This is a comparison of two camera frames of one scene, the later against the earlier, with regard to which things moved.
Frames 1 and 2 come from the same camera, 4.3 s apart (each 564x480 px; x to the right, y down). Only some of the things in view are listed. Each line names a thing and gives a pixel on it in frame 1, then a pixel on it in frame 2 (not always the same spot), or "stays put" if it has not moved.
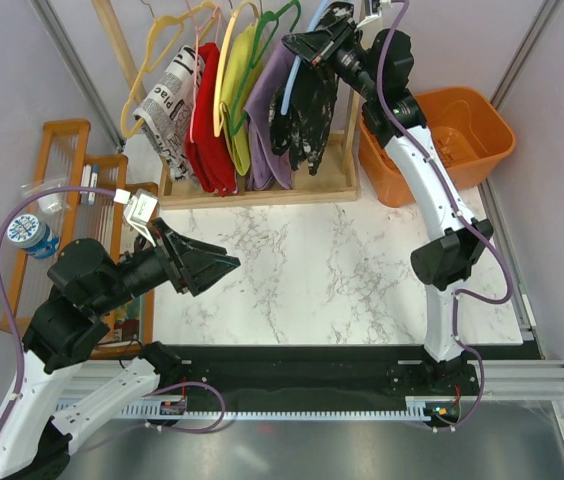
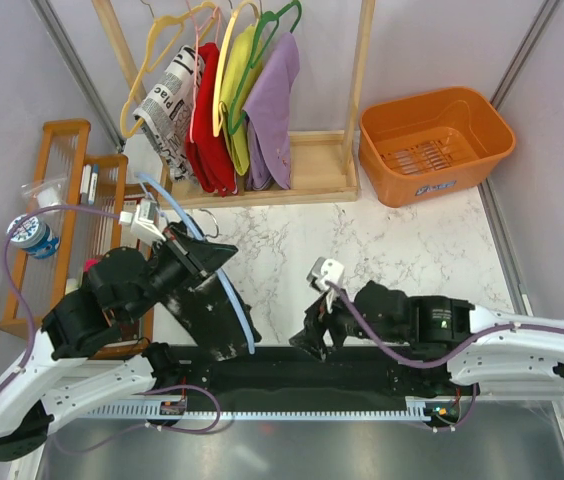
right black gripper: x=320 y=47 -> x=317 y=319
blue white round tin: x=33 y=236 stays put
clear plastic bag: x=52 y=203 stays put
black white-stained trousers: x=302 y=133 -> x=210 y=316
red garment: x=207 y=158 stays put
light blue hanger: x=319 y=11 -> x=219 y=273
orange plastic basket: x=470 y=131 stays put
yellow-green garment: x=239 y=86 stays put
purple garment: x=265 y=165 stays put
